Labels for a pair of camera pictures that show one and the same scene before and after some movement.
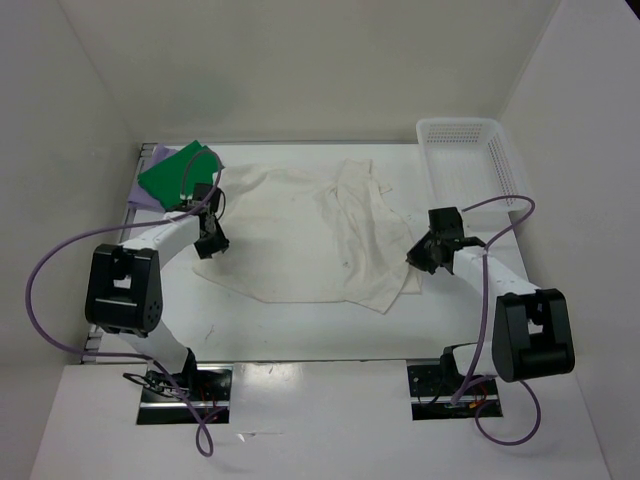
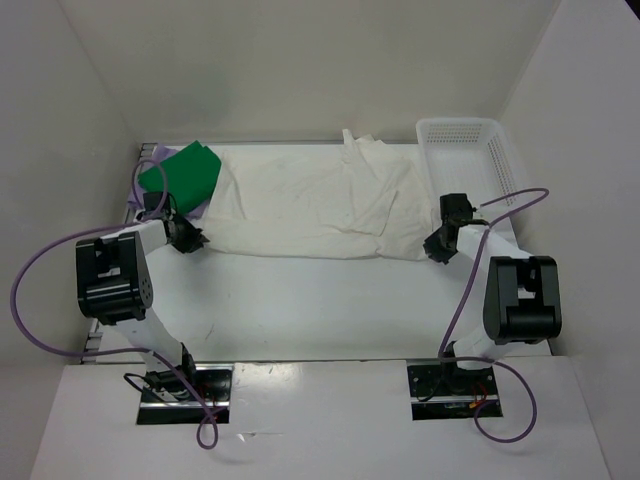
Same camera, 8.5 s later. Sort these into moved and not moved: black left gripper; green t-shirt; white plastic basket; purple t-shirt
Moved: black left gripper
Not moved: white plastic basket; purple t-shirt; green t-shirt
